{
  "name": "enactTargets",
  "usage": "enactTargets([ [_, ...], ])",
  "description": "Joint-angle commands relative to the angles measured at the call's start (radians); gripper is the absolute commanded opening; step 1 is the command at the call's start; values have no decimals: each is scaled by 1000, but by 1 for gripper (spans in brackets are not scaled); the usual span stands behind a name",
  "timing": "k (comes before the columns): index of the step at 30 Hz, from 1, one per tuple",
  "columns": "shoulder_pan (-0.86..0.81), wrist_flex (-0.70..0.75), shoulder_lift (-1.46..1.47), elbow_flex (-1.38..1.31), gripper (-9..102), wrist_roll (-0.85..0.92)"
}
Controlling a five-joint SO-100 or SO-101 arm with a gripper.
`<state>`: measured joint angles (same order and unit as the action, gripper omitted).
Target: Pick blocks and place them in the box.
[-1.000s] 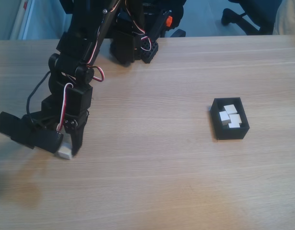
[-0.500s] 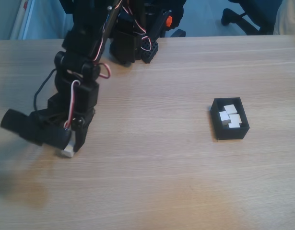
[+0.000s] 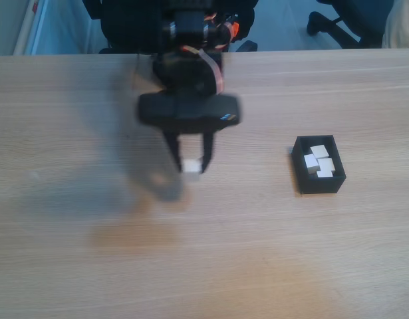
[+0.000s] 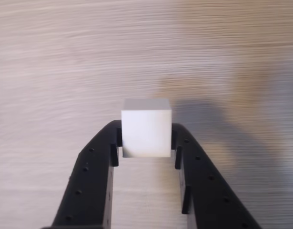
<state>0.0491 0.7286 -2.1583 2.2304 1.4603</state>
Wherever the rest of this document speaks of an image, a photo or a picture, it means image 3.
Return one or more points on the black oval camera box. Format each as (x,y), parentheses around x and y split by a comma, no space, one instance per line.
(191,111)

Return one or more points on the black office chair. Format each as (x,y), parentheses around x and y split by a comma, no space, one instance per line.
(124,26)

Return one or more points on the person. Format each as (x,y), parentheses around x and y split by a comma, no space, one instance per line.
(402,26)

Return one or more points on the black open box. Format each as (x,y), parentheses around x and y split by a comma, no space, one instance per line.
(324,186)

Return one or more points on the white board panel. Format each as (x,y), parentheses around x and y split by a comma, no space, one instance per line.
(28,30)

